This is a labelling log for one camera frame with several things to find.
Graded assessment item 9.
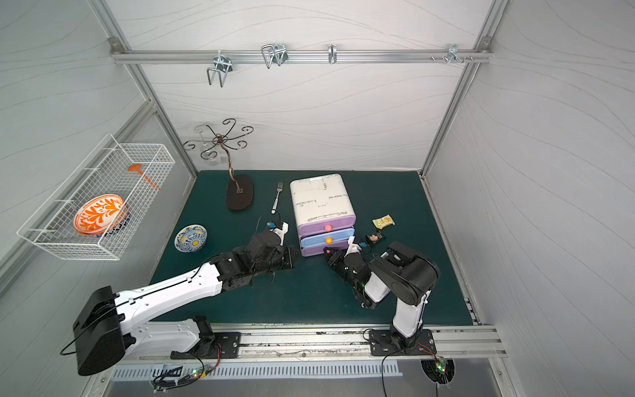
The purple drawer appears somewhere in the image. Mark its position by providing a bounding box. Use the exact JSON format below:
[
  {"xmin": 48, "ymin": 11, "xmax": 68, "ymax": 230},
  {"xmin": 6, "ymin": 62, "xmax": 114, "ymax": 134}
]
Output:
[
  {"xmin": 298, "ymin": 215, "xmax": 357, "ymax": 238},
  {"xmin": 300, "ymin": 241, "xmax": 348, "ymax": 257}
]

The black cookie packet one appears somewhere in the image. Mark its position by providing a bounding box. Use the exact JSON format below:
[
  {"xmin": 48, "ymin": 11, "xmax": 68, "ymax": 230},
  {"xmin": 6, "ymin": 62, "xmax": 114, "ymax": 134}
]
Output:
[{"xmin": 366, "ymin": 231, "xmax": 385, "ymax": 246}]

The blue drawer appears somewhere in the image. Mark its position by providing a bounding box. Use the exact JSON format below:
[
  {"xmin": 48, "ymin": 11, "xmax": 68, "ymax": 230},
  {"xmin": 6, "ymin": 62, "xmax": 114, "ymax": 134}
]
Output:
[{"xmin": 300, "ymin": 228, "xmax": 355, "ymax": 249}]

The gold cookie packet two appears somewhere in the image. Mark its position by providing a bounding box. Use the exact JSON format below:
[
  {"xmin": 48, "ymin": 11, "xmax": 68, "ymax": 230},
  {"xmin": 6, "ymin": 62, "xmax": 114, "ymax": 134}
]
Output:
[{"xmin": 372, "ymin": 214, "xmax": 395, "ymax": 230}]

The white drawer cabinet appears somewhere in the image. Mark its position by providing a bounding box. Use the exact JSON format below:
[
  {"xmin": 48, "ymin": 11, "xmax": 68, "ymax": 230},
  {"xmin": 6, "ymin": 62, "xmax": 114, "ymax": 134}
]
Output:
[{"xmin": 289, "ymin": 174, "xmax": 357, "ymax": 229}]

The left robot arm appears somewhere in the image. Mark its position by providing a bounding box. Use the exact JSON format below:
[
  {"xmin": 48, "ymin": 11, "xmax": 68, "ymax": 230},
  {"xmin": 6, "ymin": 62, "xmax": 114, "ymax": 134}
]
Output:
[{"xmin": 71, "ymin": 229, "xmax": 299, "ymax": 376}]

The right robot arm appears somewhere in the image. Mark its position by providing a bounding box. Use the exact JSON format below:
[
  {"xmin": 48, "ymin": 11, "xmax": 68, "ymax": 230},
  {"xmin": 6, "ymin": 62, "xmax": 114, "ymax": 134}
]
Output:
[{"xmin": 323, "ymin": 242, "xmax": 440, "ymax": 342}]

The black metal mug tree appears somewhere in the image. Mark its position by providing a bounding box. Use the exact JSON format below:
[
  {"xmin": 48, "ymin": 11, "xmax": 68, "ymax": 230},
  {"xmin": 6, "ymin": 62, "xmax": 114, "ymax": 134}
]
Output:
[{"xmin": 182, "ymin": 117, "xmax": 255, "ymax": 212}]

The silver fork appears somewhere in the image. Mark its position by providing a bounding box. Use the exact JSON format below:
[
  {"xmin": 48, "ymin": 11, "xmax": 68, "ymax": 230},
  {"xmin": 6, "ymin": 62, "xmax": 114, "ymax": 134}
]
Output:
[{"xmin": 271, "ymin": 182, "xmax": 284, "ymax": 214}]

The blue yellow patterned bowl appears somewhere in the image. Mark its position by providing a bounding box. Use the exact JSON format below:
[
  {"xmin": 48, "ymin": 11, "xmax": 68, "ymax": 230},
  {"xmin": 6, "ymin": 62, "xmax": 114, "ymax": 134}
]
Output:
[{"xmin": 174, "ymin": 224, "xmax": 208, "ymax": 253}]

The white vent grille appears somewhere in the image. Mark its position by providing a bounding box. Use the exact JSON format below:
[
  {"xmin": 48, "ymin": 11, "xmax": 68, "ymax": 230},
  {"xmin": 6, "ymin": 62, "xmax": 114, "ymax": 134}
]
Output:
[{"xmin": 111, "ymin": 359, "xmax": 403, "ymax": 381}]

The left wiring bundle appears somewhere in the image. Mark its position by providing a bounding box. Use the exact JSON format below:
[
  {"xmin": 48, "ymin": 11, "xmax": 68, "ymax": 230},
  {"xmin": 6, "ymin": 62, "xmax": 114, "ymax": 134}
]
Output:
[{"xmin": 150, "ymin": 364, "xmax": 209, "ymax": 393}]

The orange spatula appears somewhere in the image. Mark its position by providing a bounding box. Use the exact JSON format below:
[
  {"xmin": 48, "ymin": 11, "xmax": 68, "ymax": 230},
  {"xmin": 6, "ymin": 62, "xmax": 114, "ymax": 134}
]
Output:
[{"xmin": 127, "ymin": 164, "xmax": 160, "ymax": 191}]

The orange patterned plate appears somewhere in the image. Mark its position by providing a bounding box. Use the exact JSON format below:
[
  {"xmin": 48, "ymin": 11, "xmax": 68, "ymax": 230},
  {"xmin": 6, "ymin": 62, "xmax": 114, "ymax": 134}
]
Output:
[{"xmin": 73, "ymin": 194, "xmax": 128, "ymax": 236}]

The metal hook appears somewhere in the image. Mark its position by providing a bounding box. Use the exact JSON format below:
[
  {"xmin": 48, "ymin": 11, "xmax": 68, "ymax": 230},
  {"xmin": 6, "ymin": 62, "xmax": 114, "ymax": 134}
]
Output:
[
  {"xmin": 327, "ymin": 44, "xmax": 337, "ymax": 65},
  {"xmin": 206, "ymin": 51, "xmax": 233, "ymax": 88},
  {"xmin": 430, "ymin": 45, "xmax": 474, "ymax": 64},
  {"xmin": 261, "ymin": 44, "xmax": 289, "ymax": 69}
]

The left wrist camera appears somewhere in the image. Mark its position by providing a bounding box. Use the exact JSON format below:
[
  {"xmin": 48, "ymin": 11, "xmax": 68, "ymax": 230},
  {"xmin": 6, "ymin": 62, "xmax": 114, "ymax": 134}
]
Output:
[{"xmin": 267, "ymin": 222, "xmax": 289, "ymax": 245}]

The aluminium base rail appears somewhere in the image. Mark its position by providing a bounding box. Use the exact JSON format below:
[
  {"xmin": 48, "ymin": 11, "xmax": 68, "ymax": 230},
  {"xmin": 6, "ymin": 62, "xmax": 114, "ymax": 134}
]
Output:
[{"xmin": 120, "ymin": 320, "xmax": 507, "ymax": 363}]

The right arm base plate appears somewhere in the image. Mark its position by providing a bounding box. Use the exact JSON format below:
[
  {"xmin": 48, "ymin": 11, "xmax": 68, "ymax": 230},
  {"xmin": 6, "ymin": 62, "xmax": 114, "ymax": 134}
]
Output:
[{"xmin": 362, "ymin": 329, "xmax": 437, "ymax": 357}]

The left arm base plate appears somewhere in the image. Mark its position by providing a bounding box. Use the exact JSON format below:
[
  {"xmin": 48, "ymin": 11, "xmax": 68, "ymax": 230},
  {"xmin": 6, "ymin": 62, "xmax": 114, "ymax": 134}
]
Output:
[{"xmin": 170, "ymin": 332, "xmax": 241, "ymax": 360}]

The white wire basket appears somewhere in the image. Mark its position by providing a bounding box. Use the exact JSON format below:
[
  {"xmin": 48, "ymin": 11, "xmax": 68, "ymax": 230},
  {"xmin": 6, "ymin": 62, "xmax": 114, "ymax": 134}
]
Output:
[{"xmin": 17, "ymin": 134, "xmax": 175, "ymax": 261}]

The aluminium top rail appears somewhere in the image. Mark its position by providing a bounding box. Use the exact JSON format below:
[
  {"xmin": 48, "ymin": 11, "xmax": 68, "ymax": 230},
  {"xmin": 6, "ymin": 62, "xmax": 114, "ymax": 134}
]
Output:
[{"xmin": 111, "ymin": 47, "xmax": 494, "ymax": 66}]

